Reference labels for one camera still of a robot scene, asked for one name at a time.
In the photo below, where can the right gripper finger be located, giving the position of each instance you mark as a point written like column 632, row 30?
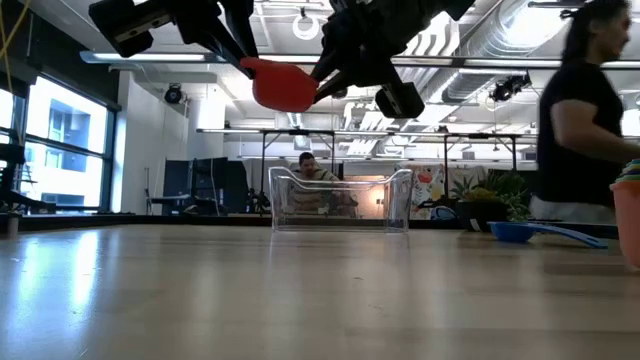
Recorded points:
column 340, row 87
column 332, row 65

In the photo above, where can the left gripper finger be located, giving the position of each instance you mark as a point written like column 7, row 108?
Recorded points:
column 242, row 25
column 230, row 50

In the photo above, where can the red plastic measuring cup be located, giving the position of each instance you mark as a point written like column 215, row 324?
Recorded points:
column 282, row 87

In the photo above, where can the blue plastic measuring cup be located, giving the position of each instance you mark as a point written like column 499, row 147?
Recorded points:
column 515, row 232

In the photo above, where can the clear plastic basket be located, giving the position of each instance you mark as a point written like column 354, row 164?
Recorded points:
column 276, row 200

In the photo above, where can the seated person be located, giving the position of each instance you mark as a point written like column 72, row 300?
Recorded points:
column 307, row 162

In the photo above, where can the long overhead light bar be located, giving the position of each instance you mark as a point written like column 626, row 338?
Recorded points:
column 100, row 56

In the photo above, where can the black computer monitor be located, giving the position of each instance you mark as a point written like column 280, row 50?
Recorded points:
column 177, row 177
column 215, row 177

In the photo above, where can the floral patterned cloth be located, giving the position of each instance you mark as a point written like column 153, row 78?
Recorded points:
column 430, row 192

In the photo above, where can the blue round object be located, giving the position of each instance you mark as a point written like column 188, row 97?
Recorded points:
column 444, row 214

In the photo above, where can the large window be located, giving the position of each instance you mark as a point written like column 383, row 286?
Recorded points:
column 65, row 125

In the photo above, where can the potted succulent plant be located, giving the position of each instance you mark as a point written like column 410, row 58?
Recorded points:
column 492, row 197

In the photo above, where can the standing person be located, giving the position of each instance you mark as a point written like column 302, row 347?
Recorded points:
column 575, row 125

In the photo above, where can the black equipment rack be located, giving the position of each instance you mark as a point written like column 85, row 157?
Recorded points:
column 10, row 155

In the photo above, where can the salmon pink cup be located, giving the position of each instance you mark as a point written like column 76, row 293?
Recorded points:
column 629, row 225

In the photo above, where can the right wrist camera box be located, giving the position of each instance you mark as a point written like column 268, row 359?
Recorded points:
column 400, row 102

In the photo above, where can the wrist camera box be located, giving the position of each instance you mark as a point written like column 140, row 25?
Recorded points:
column 400, row 102
column 127, row 25

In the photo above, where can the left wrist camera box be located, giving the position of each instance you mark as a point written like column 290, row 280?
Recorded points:
column 127, row 25

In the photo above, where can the black ceiling camera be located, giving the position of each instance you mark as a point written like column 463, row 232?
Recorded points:
column 505, row 90
column 173, row 95

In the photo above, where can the black metal rig frame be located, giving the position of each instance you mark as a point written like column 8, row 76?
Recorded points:
column 480, row 135
column 280, row 132

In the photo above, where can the silver ceiling duct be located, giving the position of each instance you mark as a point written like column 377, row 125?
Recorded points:
column 480, row 80

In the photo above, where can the black aluminium table frame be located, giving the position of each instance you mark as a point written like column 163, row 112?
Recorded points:
column 130, row 220

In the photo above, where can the small pale post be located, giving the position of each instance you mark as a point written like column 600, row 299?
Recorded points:
column 12, row 227

